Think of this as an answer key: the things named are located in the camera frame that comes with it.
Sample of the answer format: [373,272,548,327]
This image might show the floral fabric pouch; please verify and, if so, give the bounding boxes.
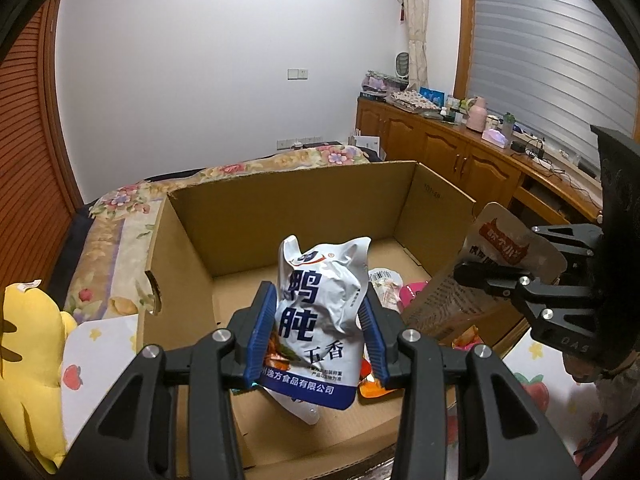
[389,89,441,111]

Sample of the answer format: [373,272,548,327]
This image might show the beige curtain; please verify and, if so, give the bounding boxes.
[400,0,431,93]

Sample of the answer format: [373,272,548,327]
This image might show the floral quilt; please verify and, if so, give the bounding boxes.
[62,145,371,321]

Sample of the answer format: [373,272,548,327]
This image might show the pink snack packet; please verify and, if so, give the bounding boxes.
[398,282,431,311]

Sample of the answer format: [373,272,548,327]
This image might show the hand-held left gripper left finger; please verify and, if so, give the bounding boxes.
[55,281,278,480]

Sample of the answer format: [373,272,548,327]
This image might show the person's right hand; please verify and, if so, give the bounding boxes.
[565,352,613,386]

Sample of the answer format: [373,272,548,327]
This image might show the white round snack packet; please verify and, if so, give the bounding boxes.
[368,268,405,311]

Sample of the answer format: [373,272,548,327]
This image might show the small orange snack packet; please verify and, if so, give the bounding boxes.
[357,357,401,399]

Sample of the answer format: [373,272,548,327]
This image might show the pink kettle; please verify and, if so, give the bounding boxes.
[467,96,488,133]

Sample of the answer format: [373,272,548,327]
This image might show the wooden sideboard cabinet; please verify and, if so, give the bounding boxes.
[356,96,608,241]

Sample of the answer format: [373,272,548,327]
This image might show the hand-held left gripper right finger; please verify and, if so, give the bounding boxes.
[356,292,583,480]

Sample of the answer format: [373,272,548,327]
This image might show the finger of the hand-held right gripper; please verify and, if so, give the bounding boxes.
[530,223,607,289]
[452,262,602,357]

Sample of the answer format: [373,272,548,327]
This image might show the yellow plush toy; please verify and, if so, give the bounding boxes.
[0,280,78,473]

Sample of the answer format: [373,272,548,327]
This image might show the brown cardboard box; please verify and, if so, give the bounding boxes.
[135,160,531,480]

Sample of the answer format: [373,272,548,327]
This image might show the tan kraft snack packet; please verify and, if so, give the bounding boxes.
[402,202,568,348]

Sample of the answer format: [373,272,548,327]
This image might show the wooden louvered wardrobe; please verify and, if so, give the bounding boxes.
[0,0,83,286]

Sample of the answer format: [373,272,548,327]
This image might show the white strawberry print sheet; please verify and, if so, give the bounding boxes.
[57,312,640,480]

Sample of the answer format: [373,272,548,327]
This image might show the white paper bags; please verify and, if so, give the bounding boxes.
[350,130,383,158]

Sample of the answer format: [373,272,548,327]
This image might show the white blue snack pouch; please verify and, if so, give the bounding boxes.
[257,234,372,426]

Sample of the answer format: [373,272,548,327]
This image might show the grey window blind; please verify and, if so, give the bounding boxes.
[465,0,640,161]

